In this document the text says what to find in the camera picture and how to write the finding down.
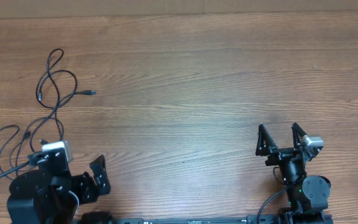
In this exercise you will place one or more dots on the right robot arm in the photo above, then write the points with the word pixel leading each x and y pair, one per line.
pixel 307 194

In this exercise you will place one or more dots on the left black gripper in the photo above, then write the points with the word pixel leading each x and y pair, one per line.
pixel 84 187

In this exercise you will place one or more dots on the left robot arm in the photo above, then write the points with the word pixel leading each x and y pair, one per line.
pixel 50 194

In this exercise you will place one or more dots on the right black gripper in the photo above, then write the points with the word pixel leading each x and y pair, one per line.
pixel 285 152

